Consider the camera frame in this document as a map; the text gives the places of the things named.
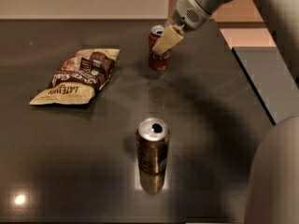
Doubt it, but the grey side table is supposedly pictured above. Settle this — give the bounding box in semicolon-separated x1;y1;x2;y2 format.
232;47;299;125

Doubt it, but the red coke can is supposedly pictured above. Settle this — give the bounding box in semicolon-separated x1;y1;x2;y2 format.
149;25;170;71

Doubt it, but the brown soda can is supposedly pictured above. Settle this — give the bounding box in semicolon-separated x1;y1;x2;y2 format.
135;118;170;175

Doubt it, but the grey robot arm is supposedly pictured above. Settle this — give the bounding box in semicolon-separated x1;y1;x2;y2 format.
152;0;299;224

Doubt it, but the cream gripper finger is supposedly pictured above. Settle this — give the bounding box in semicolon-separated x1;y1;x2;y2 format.
152;24;183;55

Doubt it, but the brown chip bag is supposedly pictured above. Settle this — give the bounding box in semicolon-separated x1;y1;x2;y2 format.
30;49;121;105

